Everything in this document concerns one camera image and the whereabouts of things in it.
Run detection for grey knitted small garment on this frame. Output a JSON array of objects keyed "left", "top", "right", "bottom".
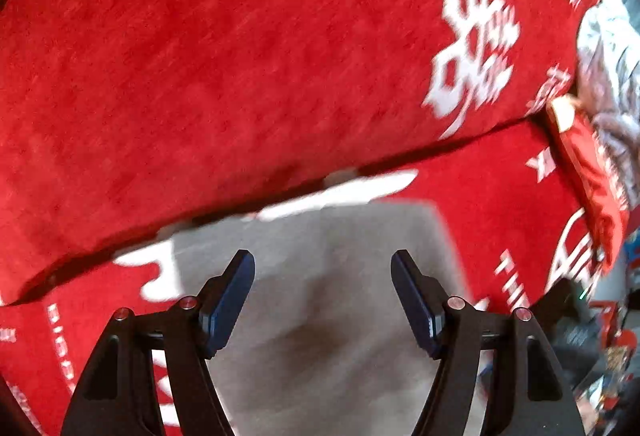
[{"left": 174, "top": 203, "right": 469, "bottom": 435}]

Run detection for red bed sheet white letters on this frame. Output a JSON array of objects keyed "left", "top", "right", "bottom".
[{"left": 1, "top": 122, "right": 591, "bottom": 435}]

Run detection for red pillow with print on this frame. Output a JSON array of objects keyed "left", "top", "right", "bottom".
[{"left": 546, "top": 94, "right": 629, "bottom": 274}]

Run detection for red quilt white characters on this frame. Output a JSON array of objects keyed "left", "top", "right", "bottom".
[{"left": 1, "top": 0, "right": 599, "bottom": 304}]

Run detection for grey patterned cloth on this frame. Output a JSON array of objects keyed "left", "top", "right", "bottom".
[{"left": 577, "top": 0, "right": 639, "bottom": 209}]

